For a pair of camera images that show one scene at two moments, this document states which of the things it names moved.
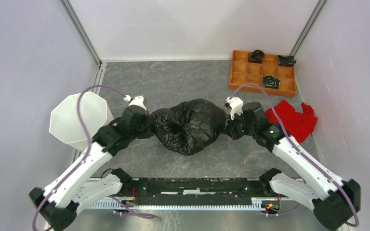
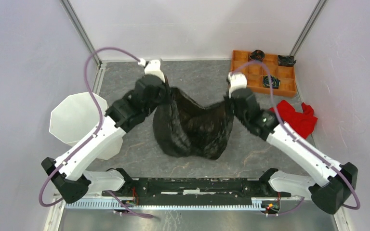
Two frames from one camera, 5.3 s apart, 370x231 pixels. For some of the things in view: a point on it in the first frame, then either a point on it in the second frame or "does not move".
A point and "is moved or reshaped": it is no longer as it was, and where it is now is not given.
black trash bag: [187, 126] is moved or reshaped
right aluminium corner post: [319, 8] does not move
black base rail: [197, 191] does not move
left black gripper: [150, 131] to [167, 96]
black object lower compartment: [270, 81] does not move
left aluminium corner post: [76, 22] does not move
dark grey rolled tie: [286, 60] does not move
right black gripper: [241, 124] to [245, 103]
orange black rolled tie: [257, 56] does not move
